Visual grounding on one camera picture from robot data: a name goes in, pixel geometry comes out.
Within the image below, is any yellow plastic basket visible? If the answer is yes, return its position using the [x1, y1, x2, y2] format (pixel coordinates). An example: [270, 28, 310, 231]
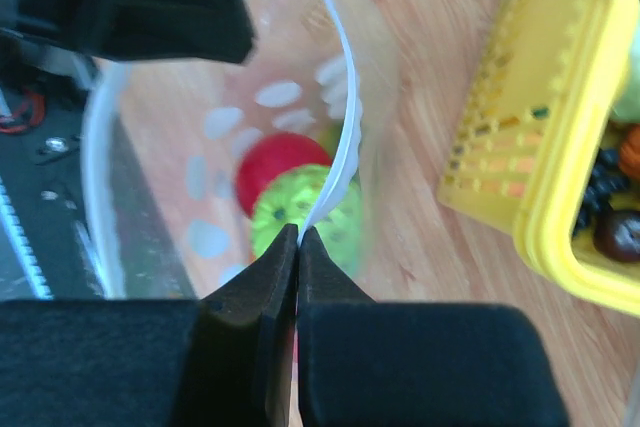
[438, 0, 639, 316]

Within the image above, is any pale green cabbage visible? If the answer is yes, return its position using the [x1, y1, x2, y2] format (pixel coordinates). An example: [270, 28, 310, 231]
[611, 81, 640, 123]

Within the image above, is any green custard apple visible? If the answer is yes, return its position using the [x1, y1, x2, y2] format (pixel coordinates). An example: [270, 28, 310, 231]
[249, 163, 363, 268]

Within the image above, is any red apple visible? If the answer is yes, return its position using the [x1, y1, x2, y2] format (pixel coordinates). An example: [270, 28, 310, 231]
[233, 132, 332, 217]

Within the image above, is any dark grape bunch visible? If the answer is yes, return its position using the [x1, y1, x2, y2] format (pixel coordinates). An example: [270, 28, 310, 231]
[572, 148, 631, 237]

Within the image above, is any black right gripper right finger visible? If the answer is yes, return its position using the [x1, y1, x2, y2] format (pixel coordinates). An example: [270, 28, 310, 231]
[297, 230, 570, 426]

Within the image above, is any small orange pumpkin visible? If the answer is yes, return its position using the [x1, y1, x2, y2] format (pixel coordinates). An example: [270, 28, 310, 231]
[618, 124, 640, 179]

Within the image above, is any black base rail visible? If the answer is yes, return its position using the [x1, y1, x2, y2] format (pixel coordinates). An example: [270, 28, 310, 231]
[0, 36, 111, 300]

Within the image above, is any clear polka dot zip bag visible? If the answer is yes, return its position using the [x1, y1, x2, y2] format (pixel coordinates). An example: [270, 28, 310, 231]
[79, 0, 401, 300]

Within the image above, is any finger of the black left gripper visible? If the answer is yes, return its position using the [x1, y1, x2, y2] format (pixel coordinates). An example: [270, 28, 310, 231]
[14, 0, 254, 64]

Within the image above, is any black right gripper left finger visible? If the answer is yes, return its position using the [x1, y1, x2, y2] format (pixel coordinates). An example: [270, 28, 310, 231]
[1, 225, 297, 426]

